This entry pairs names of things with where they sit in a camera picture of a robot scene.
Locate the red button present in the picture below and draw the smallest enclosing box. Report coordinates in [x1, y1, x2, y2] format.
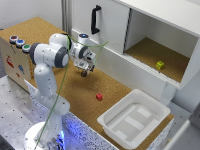
[8, 34, 19, 45]

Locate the white sliding door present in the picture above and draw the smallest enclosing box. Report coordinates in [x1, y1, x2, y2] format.
[71, 0, 132, 55]

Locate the green cable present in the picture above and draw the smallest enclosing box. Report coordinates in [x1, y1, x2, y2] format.
[33, 34, 110, 150]

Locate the white plastic box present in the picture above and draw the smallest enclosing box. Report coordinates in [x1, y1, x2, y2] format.
[96, 88, 171, 150]

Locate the black door handle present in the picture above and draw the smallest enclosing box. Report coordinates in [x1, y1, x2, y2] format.
[90, 4, 102, 36]

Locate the yellow block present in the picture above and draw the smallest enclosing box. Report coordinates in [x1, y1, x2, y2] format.
[155, 60, 166, 70]

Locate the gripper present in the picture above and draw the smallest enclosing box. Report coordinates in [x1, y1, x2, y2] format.
[73, 55, 97, 75]

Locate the blue button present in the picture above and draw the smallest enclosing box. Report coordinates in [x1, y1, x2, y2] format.
[15, 38, 26, 49]

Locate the pink block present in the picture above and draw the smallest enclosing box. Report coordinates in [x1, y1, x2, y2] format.
[95, 93, 104, 102]

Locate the wooden drawer box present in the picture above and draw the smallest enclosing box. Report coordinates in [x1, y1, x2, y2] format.
[0, 16, 65, 92]

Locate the white cabinet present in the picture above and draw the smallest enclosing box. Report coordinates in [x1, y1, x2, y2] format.
[68, 0, 200, 107]

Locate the green button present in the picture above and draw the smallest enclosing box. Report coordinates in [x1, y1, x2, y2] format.
[21, 43, 32, 54]

